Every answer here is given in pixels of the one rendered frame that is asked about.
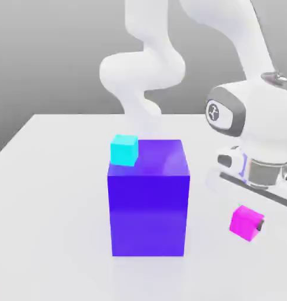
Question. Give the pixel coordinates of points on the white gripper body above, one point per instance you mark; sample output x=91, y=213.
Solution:
x=228, y=188

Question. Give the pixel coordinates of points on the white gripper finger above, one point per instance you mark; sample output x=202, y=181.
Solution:
x=260, y=225

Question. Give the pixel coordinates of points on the small magenta cube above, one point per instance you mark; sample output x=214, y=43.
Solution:
x=244, y=223

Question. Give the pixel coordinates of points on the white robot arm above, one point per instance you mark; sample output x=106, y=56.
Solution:
x=155, y=63

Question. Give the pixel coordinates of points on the small cyan cube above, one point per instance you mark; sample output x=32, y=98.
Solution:
x=123, y=151

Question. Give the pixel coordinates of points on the large purple box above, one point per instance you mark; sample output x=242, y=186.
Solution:
x=148, y=211

